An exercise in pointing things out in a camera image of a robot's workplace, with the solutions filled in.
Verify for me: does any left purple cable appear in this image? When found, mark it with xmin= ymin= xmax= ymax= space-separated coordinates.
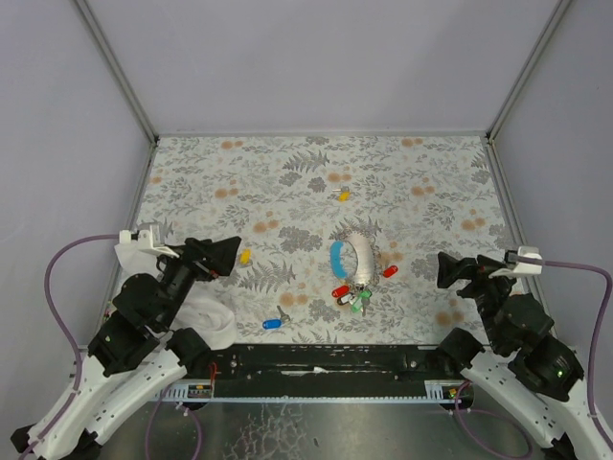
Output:
xmin=16 ymin=233 xmax=124 ymax=460

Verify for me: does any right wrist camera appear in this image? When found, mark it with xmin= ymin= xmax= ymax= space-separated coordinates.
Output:
xmin=489 ymin=245 xmax=543 ymax=278

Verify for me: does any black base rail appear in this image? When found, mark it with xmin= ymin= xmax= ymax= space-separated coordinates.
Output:
xmin=187 ymin=344 xmax=464 ymax=401

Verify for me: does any blue tag key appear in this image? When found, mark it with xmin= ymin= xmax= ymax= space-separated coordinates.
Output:
xmin=261 ymin=306 xmax=291 ymax=330

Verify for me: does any yellow tag key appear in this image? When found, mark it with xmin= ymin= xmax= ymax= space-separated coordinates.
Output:
xmin=239 ymin=249 xmax=251 ymax=265
xmin=332 ymin=187 xmax=351 ymax=202

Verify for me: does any grey keyring holder strap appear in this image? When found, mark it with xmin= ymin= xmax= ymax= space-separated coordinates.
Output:
xmin=328 ymin=228 xmax=384 ymax=317

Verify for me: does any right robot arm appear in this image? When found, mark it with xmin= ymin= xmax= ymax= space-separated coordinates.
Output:
xmin=437 ymin=246 xmax=612 ymax=459

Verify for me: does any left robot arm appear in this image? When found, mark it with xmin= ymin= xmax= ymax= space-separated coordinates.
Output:
xmin=11 ymin=226 xmax=241 ymax=459

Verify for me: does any red tag key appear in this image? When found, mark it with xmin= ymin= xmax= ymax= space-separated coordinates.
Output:
xmin=382 ymin=264 xmax=398 ymax=279

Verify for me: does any white cloth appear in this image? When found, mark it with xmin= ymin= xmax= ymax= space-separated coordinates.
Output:
xmin=114 ymin=230 xmax=238 ymax=351

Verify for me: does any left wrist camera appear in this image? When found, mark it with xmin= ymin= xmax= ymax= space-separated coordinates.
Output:
xmin=119 ymin=224 xmax=177 ymax=258

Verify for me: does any yellow tag key far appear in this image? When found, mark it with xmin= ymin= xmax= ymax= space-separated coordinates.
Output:
xmin=332 ymin=187 xmax=351 ymax=202

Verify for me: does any floral table mat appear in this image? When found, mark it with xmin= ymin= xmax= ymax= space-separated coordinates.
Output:
xmin=136 ymin=135 xmax=515 ymax=345

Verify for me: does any yellow tag key near left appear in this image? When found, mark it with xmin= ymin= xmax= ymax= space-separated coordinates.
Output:
xmin=239 ymin=249 xmax=251 ymax=265

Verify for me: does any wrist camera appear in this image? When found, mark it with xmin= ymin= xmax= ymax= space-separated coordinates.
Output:
xmin=119 ymin=224 xmax=177 ymax=258
xmin=489 ymin=245 xmax=543 ymax=278

